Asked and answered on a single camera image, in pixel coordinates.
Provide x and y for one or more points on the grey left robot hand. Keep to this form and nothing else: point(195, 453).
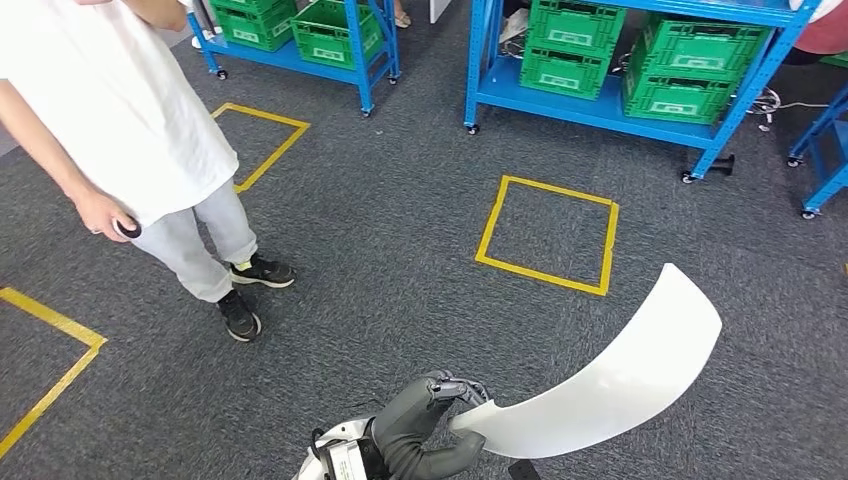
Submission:
point(407, 430)

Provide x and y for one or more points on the white curved plastic part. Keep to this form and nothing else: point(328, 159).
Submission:
point(616, 391)

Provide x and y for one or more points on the black handheld remote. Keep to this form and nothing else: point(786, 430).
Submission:
point(129, 230)

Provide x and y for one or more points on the blue metal shelf rack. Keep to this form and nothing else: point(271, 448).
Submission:
point(828, 185)
point(291, 60)
point(596, 109)

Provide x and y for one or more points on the person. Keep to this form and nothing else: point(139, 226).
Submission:
point(828, 33)
point(403, 18)
point(99, 99)

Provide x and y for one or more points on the small black floor object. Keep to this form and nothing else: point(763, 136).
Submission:
point(725, 166)

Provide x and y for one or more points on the white table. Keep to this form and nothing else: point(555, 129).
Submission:
point(440, 10)

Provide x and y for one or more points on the stool with chrome base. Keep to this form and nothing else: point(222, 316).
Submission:
point(765, 102)

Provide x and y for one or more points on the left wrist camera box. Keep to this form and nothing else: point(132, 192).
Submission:
point(344, 464)

